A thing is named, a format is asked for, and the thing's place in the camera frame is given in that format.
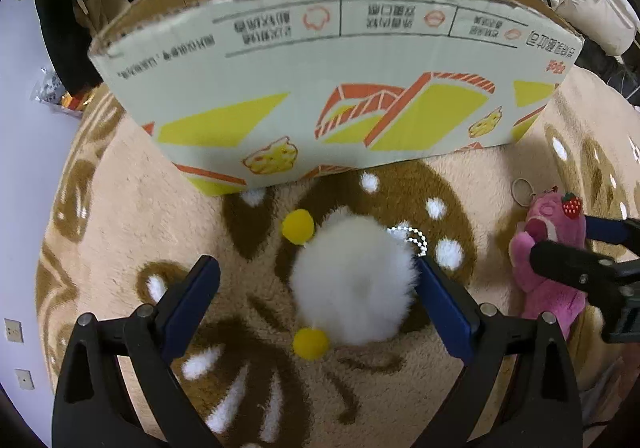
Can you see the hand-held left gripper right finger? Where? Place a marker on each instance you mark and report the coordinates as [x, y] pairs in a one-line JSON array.
[[445, 308]]

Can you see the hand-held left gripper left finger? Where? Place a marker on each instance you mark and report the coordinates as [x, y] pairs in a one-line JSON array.
[[192, 298]]

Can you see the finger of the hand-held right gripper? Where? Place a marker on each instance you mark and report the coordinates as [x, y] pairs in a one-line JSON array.
[[610, 229], [565, 260]]

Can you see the white fluffy pompom plush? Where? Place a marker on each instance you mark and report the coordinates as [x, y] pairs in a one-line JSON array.
[[355, 283]]

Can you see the printed cardboard box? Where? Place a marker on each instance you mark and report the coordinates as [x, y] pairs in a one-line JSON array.
[[310, 93]]

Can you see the beige brown flower blanket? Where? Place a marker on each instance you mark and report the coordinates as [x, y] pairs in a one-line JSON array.
[[125, 228]]

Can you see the plastic bag of snacks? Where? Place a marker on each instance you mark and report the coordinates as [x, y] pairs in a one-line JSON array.
[[55, 90]]

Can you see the black hanging coat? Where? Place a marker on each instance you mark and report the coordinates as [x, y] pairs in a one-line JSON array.
[[65, 43]]

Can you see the white wall socket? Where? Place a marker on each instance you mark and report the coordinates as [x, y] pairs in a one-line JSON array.
[[23, 379], [13, 330]]

